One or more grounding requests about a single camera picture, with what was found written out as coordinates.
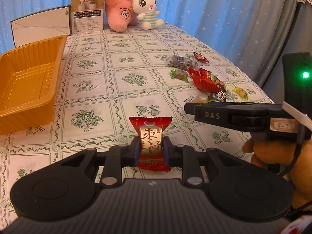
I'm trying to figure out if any clear tan candy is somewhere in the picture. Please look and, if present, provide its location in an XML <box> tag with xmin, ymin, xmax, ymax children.
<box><xmin>192</xmin><ymin>95</ymin><xmax>209</xmax><ymax>104</ymax></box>

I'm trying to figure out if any large red snack packet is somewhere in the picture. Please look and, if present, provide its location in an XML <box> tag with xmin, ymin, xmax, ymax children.
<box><xmin>192</xmin><ymin>75</ymin><xmax>221</xmax><ymax>93</ymax></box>

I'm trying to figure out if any dark chocolate bar packet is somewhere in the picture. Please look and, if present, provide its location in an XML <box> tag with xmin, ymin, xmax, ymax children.
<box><xmin>207</xmin><ymin>91</ymin><xmax>227</xmax><ymax>103</ymax></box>

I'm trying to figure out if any small red candy packet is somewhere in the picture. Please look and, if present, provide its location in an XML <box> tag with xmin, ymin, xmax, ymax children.
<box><xmin>188</xmin><ymin>68</ymin><xmax>200</xmax><ymax>78</ymax></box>

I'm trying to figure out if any green brown candy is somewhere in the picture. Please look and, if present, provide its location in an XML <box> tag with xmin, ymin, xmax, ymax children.
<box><xmin>169</xmin><ymin>69</ymin><xmax>189</xmax><ymax>83</ymax></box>

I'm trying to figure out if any small red candy packet two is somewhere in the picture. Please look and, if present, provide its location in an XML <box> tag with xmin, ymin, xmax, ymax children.
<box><xmin>199</xmin><ymin>68</ymin><xmax>212</xmax><ymax>79</ymax></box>

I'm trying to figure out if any red jujube candy packet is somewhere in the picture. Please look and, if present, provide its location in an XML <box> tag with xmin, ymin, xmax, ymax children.
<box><xmin>129</xmin><ymin>116</ymin><xmax>172</xmax><ymax>172</ymax></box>

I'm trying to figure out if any colourful nut snack packet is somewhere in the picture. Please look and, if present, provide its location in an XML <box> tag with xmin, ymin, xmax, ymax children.
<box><xmin>210</xmin><ymin>74</ymin><xmax>226</xmax><ymax>92</ymax></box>

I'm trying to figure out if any yellow candy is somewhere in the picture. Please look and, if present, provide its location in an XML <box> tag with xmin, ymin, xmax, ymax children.
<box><xmin>233</xmin><ymin>87</ymin><xmax>249</xmax><ymax>101</ymax></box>

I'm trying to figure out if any small dark red candy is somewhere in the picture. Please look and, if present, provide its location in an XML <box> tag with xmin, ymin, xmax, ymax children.
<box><xmin>193</xmin><ymin>52</ymin><xmax>209</xmax><ymax>63</ymax></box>

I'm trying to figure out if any right hand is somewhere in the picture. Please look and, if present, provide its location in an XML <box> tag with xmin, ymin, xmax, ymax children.
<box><xmin>242</xmin><ymin>139</ymin><xmax>312</xmax><ymax>209</ymax></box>

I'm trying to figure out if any floral checked tablecloth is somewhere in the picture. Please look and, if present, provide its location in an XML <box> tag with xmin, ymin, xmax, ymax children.
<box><xmin>1</xmin><ymin>24</ymin><xmax>270</xmax><ymax>228</ymax></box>

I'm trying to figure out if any blue star curtain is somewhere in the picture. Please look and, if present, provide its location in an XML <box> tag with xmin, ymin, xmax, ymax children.
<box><xmin>0</xmin><ymin>0</ymin><xmax>303</xmax><ymax>88</ymax></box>

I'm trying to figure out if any white bunny plush toy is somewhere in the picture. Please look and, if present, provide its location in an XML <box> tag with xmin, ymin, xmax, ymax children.
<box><xmin>132</xmin><ymin>0</ymin><xmax>164</xmax><ymax>30</ymax></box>

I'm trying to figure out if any orange plastic tray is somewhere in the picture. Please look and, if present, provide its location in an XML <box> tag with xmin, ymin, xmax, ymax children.
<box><xmin>0</xmin><ymin>35</ymin><xmax>67</xmax><ymax>134</ymax></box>

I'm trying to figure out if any pink star plush toy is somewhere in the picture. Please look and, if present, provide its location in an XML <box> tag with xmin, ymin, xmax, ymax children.
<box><xmin>105</xmin><ymin>0</ymin><xmax>138</xmax><ymax>33</ymax></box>

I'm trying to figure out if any beige product box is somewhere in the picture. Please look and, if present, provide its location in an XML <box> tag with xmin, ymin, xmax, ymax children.
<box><xmin>70</xmin><ymin>0</ymin><xmax>105</xmax><ymax>34</ymax></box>

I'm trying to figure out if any white flat cardboard box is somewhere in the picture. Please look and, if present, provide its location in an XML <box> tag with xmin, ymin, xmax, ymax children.
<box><xmin>11</xmin><ymin>5</ymin><xmax>71</xmax><ymax>48</ymax></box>

